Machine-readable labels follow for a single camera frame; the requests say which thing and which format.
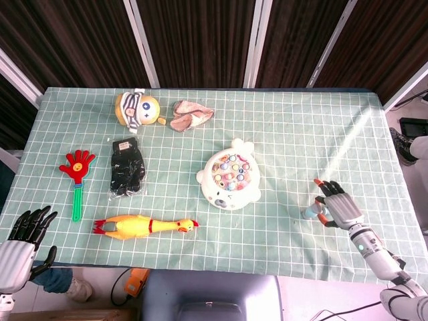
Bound yellow rubber chicken toy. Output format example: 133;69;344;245
93;215;200;241

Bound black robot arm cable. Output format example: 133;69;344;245
312;300;385;321

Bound dark sneaker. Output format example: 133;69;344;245
389;126;417;167

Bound white fishing game toy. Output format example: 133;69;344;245
196;138;262;211

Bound orange device under table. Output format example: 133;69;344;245
124;267;150;298

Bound white partition frame post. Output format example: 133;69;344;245
243;0;272;89
0;49;45;108
383;61;428;112
306;0;358;89
122;0;160;89

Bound blue jeans leg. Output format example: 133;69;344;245
28;266;74;294

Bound white trouser leg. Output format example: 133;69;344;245
410;135;428;162

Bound green checked tablecloth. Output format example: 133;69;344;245
0;87;428;290

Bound black gloves in plastic bag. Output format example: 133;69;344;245
108;136;148;201

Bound red hand clapper green handle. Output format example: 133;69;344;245
59;149;97;223

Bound black box on floor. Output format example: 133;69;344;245
399;117;428;137

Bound small blue toy rod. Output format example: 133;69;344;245
303;197;330;220

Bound white sneaker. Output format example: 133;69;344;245
65;278;94;304

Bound black cable by orange device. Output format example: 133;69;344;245
110;269;134;307

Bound silver right hand orange fingertips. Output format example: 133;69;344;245
313;179;365;230

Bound pink crumpled cloth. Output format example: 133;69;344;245
169;101;215;132

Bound blue-grey robot body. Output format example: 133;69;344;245
140;269;284;321

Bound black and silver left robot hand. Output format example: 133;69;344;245
0;205;58;294

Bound yellow plush toy striped scarf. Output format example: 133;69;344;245
114;88;167;134

